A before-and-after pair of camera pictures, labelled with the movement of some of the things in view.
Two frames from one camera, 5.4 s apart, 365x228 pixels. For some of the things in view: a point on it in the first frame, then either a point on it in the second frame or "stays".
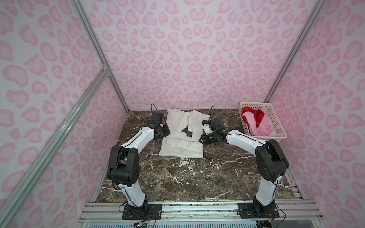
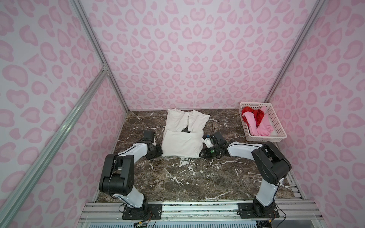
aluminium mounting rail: (111, 214) stays
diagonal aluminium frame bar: (14, 202) stays
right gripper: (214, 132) to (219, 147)
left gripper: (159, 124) to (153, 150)
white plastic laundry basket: (260, 119) stays
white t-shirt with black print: (183, 137) stays
